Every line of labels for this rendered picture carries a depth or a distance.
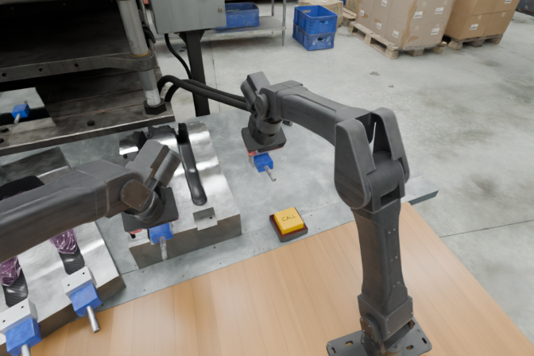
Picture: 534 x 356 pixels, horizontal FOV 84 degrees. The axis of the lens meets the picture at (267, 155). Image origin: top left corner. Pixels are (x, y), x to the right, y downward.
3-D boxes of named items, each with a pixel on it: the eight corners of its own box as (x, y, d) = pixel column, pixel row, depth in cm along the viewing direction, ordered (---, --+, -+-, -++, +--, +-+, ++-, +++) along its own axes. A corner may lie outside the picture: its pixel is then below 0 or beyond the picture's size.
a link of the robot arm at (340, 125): (251, 84, 58) (371, 140, 35) (289, 75, 62) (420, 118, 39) (258, 139, 65) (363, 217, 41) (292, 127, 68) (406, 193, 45)
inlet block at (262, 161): (283, 185, 77) (283, 169, 74) (265, 190, 76) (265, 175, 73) (264, 156, 87) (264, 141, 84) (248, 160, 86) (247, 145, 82)
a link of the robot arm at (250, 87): (231, 95, 69) (239, 59, 59) (262, 87, 73) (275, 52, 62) (253, 136, 66) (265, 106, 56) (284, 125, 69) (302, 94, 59)
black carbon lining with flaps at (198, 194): (211, 208, 77) (207, 182, 71) (146, 227, 72) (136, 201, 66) (187, 135, 101) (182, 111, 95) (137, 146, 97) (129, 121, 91)
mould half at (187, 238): (241, 235, 78) (239, 201, 70) (139, 269, 71) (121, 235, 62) (201, 133, 114) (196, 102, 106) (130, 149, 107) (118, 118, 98)
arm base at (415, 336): (329, 328, 54) (348, 373, 49) (422, 297, 58) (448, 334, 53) (324, 344, 59) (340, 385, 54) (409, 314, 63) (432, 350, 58)
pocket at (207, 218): (219, 229, 73) (218, 220, 71) (198, 236, 72) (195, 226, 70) (214, 216, 77) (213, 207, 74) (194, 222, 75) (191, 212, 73)
